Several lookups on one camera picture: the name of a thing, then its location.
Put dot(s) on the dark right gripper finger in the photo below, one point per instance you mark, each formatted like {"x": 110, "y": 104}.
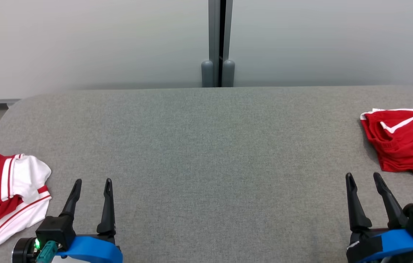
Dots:
{"x": 393, "y": 212}
{"x": 356, "y": 212}

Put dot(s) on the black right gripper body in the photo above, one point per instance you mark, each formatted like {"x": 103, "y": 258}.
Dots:
{"x": 363, "y": 244}

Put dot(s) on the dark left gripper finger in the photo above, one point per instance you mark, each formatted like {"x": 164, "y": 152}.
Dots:
{"x": 72, "y": 204}
{"x": 108, "y": 212}

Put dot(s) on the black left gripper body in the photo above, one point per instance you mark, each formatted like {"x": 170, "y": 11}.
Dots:
{"x": 23, "y": 252}

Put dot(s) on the red shirt with white sleeves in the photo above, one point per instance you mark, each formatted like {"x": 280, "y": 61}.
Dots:
{"x": 23, "y": 175}

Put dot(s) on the red shorts with white stripe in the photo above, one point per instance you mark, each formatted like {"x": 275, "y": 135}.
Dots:
{"x": 404, "y": 146}

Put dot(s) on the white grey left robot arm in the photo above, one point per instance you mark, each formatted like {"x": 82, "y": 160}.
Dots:
{"x": 60, "y": 260}

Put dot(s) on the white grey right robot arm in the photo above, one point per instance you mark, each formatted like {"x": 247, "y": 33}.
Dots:
{"x": 400, "y": 260}

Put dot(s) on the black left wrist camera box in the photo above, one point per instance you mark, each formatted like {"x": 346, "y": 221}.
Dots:
{"x": 55, "y": 230}

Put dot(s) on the blue left camera mount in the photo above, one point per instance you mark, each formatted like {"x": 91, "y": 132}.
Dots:
{"x": 89, "y": 250}

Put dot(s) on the grey vertical partition post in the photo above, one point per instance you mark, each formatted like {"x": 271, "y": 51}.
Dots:
{"x": 213, "y": 29}

